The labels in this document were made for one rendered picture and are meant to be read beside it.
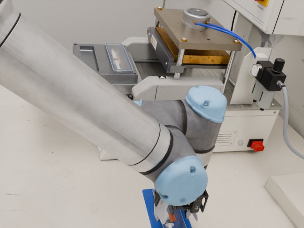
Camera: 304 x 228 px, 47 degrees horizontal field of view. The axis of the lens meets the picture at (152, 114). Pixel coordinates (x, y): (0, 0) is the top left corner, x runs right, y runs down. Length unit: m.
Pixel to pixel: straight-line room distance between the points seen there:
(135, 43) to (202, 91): 0.55
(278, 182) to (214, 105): 0.49
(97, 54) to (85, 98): 0.66
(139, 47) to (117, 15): 1.32
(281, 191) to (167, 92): 0.41
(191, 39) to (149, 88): 0.17
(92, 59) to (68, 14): 1.37
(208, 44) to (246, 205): 0.44
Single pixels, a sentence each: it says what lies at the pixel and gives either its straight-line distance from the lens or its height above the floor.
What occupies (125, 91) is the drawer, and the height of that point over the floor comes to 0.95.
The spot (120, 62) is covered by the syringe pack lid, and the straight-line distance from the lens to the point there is 1.00.
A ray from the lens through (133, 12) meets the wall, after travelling 2.49.
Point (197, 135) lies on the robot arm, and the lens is 0.64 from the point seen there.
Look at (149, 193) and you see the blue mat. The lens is 0.95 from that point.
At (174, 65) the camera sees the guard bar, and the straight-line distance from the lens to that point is 0.93.
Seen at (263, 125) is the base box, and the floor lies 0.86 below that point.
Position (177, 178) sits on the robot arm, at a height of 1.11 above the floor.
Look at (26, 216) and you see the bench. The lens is 0.90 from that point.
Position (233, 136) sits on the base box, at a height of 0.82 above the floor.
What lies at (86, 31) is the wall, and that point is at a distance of 2.47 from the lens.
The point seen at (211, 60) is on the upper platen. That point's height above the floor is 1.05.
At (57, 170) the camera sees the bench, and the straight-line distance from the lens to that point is 1.00.
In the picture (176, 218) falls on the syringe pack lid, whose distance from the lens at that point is 0.88.
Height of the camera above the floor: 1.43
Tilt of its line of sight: 33 degrees down
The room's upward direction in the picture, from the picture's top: 9 degrees clockwise
